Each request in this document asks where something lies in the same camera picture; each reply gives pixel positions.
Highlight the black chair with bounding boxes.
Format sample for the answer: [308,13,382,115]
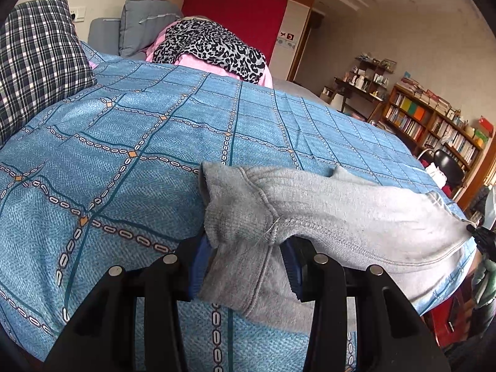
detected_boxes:
[420,148,469,198]

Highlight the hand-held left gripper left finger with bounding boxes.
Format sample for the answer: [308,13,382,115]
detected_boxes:
[42,236,214,372]

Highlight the wooden desk shelf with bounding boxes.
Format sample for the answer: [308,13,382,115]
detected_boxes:
[321,57,396,119]

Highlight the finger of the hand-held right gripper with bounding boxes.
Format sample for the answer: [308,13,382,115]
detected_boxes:
[467,223,496,258]

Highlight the white cloth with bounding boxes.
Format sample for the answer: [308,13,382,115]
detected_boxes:
[426,163,448,184]

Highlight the leopard print cloth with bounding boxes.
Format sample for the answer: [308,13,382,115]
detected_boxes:
[152,17,268,84]

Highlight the red wall panel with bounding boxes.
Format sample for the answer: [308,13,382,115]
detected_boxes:
[181,0,288,80]

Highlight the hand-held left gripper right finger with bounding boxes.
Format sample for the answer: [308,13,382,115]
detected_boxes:
[280,236,452,372]

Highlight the grey headboard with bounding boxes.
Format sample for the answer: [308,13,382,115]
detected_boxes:
[88,17,122,55]

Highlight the pink blanket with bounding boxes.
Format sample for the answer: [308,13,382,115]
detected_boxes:
[145,21,274,88]

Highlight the blue checked bedspread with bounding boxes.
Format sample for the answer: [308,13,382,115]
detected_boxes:
[0,41,478,372]

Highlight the wooden bookshelf with books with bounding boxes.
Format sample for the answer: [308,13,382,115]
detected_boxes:
[382,83,487,171]

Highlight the grey quilted cushion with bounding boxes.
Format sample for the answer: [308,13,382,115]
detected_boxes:
[118,0,184,58]

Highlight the plaid pillow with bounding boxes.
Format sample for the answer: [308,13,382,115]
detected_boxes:
[0,0,97,146]

